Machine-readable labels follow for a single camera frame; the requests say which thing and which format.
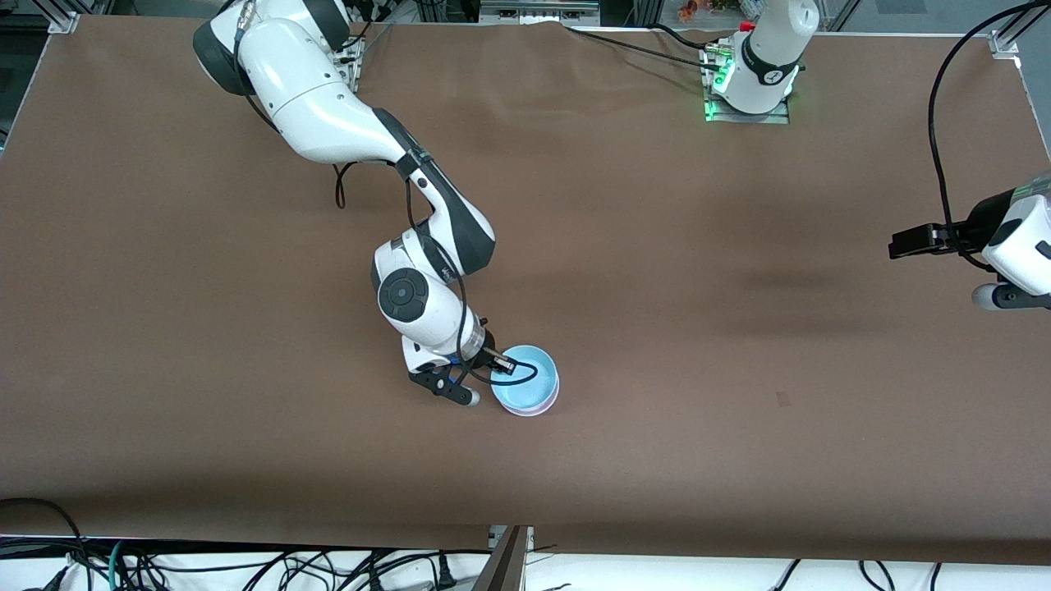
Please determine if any white bowl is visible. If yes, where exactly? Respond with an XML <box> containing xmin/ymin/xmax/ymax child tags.
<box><xmin>499</xmin><ymin>379</ymin><xmax>562</xmax><ymax>418</ymax></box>

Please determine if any brown table cover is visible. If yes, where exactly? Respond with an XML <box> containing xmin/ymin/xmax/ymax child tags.
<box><xmin>0</xmin><ymin>14</ymin><xmax>1051</xmax><ymax>566</ymax></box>

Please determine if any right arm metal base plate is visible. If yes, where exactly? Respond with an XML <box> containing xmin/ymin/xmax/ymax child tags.
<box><xmin>327</xmin><ymin>33</ymin><xmax>368</xmax><ymax>93</ymax></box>

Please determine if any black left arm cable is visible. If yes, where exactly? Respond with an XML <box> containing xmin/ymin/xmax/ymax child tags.
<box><xmin>928</xmin><ymin>0</ymin><xmax>1051</xmax><ymax>273</ymax></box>

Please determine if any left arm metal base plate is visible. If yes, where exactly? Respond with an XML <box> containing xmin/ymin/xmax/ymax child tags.
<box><xmin>700</xmin><ymin>39</ymin><xmax>792</xmax><ymax>126</ymax></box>

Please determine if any green floor cable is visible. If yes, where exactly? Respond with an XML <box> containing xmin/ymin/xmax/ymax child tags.
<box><xmin>108</xmin><ymin>539</ymin><xmax>134</xmax><ymax>591</ymax></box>

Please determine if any aluminium frame beam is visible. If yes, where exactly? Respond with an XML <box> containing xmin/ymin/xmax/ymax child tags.
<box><xmin>470</xmin><ymin>525</ymin><xmax>535</xmax><ymax>591</ymax></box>

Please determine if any thick black floor cable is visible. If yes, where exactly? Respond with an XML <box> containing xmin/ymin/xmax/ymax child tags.
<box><xmin>0</xmin><ymin>497</ymin><xmax>89</xmax><ymax>591</ymax></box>

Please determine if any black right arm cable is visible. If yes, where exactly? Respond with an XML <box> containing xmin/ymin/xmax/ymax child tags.
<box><xmin>332</xmin><ymin>160</ymin><xmax>543</xmax><ymax>388</ymax></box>

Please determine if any black base power cable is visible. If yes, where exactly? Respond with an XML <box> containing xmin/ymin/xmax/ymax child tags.
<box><xmin>565</xmin><ymin>23</ymin><xmax>727</xmax><ymax>73</ymax></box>

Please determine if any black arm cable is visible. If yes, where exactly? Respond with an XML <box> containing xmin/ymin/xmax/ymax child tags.
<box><xmin>332</xmin><ymin>160</ymin><xmax>543</xmax><ymax>388</ymax></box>
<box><xmin>928</xmin><ymin>0</ymin><xmax>1051</xmax><ymax>273</ymax></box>

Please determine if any light blue bowl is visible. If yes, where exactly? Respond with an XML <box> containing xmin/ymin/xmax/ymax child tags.
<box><xmin>491</xmin><ymin>346</ymin><xmax>560</xmax><ymax>411</ymax></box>

